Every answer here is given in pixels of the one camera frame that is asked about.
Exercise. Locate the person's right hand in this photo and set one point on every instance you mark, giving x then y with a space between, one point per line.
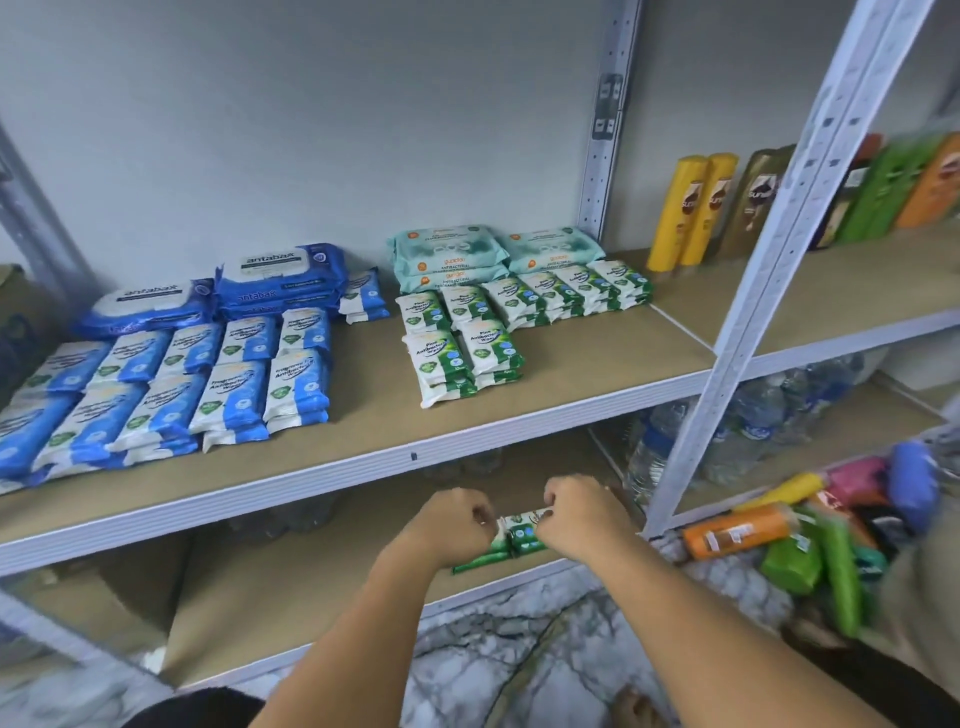
588 521

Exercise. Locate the person's left hand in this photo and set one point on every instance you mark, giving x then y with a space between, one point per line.
443 528

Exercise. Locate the grey metal shelf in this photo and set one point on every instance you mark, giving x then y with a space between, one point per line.
600 360

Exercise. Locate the group of green pine packets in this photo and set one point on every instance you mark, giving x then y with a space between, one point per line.
450 360

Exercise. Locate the group of blue wipe packets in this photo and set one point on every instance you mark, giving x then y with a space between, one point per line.
150 398

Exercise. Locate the person's left forearm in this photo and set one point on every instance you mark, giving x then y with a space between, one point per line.
360 653

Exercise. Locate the person's right forearm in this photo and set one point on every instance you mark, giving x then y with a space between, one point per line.
735 645

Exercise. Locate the person's right foot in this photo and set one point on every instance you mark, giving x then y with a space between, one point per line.
638 710

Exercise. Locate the person's foot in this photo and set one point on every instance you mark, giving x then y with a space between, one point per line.
821 630
638 710

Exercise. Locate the person's right leg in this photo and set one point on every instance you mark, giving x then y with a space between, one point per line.
900 698

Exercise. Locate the water bottles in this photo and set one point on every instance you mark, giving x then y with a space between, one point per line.
750 420

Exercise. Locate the yellow bottle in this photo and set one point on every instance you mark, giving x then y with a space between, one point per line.
713 210
785 491
678 218

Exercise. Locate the short green bottle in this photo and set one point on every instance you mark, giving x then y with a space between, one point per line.
791 566

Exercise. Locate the pink bottle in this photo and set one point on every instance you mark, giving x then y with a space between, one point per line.
855 482

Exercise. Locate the blue bottle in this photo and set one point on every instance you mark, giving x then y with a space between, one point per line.
915 483

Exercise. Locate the cardboard box blue print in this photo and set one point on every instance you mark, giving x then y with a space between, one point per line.
23 338
90 600

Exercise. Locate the dark brown bottle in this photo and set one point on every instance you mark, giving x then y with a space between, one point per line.
758 203

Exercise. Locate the white box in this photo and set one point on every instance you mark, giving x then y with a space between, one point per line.
923 360

